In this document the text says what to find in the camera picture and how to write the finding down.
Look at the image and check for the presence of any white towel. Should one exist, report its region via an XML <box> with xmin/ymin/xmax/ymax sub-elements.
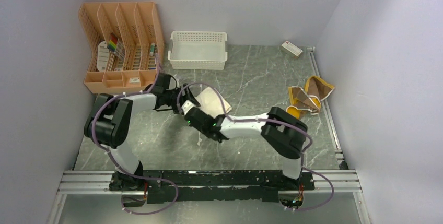
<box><xmin>196</xmin><ymin>87</ymin><xmax>225</xmax><ymax>118</ymax></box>

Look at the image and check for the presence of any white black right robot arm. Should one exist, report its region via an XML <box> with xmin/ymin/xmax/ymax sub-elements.
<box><xmin>181</xmin><ymin>100</ymin><xmax>308</xmax><ymax>190</ymax></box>

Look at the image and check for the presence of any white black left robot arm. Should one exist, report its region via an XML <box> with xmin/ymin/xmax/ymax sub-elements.
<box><xmin>84</xmin><ymin>73</ymin><xmax>200</xmax><ymax>191</ymax></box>

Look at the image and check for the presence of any small white label tag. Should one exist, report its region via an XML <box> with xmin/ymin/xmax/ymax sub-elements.
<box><xmin>129</xmin><ymin>77</ymin><xmax>140</xmax><ymax>84</ymax></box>

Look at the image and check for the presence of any white plastic basket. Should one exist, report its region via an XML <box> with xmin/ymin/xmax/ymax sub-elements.
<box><xmin>167</xmin><ymin>31</ymin><xmax>228</xmax><ymax>70</ymax></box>

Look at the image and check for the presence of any orange plastic file organizer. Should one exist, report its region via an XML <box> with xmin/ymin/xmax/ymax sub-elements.
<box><xmin>78</xmin><ymin>2</ymin><xmax>165</xmax><ymax>94</ymax></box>

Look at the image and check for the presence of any rainbow colour swatch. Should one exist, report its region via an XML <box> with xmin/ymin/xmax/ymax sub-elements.
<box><xmin>107</xmin><ymin>32</ymin><xmax>119</xmax><ymax>52</ymax></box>

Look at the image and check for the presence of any white tag card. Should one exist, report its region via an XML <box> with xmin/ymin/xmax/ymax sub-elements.
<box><xmin>97</xmin><ymin>41</ymin><xmax>110</xmax><ymax>72</ymax></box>

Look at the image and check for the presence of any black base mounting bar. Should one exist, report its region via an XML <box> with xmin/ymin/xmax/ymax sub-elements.
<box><xmin>109</xmin><ymin>170</ymin><xmax>315</xmax><ymax>204</ymax></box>

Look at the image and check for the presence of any brown and yellow towel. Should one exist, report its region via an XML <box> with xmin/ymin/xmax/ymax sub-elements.
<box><xmin>286</xmin><ymin>76</ymin><xmax>335</xmax><ymax>119</ymax></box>

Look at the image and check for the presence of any small white red box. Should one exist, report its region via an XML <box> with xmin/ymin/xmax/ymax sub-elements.
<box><xmin>279</xmin><ymin>41</ymin><xmax>303</xmax><ymax>58</ymax></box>

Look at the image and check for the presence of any aluminium side rail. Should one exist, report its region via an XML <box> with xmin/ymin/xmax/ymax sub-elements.
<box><xmin>306</xmin><ymin>46</ymin><xmax>348</xmax><ymax>170</ymax></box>

